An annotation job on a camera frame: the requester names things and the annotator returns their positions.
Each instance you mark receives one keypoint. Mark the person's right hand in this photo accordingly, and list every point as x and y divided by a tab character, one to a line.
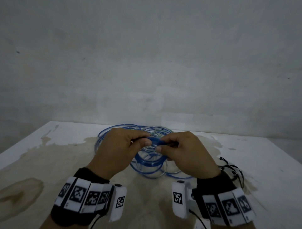
191	155

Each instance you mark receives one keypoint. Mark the person's left thumb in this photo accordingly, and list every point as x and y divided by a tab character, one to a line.
141	142

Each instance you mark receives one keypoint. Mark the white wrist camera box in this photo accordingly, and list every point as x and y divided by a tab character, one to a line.
118	203
180	199

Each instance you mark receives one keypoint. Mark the person's left hand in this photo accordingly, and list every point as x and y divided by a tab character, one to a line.
113	151

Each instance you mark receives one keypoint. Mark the person's left forearm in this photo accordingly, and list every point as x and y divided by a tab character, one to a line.
48	224

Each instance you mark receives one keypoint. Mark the black wristband with marker tiles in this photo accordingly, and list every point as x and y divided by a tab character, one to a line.
80	193
224	200

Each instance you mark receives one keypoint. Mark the person's right thumb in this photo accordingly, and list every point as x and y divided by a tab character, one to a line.
166	147

